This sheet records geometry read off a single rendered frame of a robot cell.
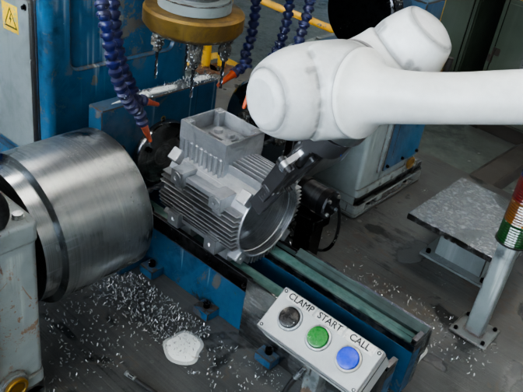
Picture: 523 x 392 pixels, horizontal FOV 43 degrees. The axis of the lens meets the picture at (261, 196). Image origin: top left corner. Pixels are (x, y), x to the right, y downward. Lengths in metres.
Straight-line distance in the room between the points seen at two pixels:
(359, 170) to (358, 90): 0.90
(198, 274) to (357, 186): 0.51
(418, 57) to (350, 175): 0.81
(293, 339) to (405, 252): 0.73
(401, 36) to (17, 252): 0.56
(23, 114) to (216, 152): 0.42
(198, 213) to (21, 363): 0.39
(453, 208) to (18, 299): 1.00
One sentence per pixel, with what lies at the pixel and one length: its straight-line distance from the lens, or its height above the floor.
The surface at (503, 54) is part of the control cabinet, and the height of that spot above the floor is 0.52.
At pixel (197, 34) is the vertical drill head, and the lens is 1.14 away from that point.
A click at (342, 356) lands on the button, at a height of 1.07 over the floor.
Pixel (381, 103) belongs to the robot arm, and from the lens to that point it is 0.71.
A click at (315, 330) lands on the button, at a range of 0.91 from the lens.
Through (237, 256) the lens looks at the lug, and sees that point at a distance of 1.20.
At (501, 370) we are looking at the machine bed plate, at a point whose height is 0.80.
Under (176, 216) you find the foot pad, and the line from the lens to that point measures 1.25.
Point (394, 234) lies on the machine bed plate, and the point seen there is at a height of 0.80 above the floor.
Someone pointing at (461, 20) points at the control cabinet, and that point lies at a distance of 4.42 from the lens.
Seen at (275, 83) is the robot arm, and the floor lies 1.42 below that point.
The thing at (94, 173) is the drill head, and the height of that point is 1.15.
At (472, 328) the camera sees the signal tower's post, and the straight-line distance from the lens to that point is 1.43.
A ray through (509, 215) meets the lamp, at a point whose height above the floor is 1.09.
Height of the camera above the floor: 1.68
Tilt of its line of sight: 32 degrees down
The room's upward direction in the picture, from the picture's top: 9 degrees clockwise
